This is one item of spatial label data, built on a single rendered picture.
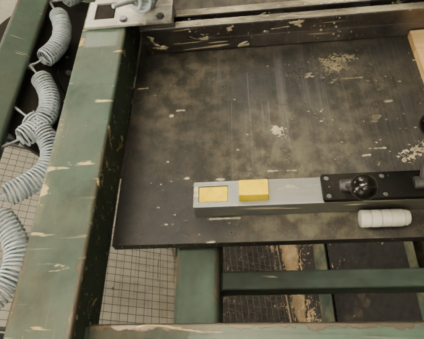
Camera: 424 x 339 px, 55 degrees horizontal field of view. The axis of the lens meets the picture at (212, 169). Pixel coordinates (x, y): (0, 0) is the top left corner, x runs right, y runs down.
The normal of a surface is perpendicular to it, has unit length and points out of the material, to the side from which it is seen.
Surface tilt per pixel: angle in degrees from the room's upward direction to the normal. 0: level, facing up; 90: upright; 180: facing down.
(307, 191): 59
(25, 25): 90
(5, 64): 90
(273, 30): 90
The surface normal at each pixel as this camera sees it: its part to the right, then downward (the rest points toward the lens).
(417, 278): -0.11, -0.51
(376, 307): -0.91, -0.22
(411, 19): -0.01, 0.85
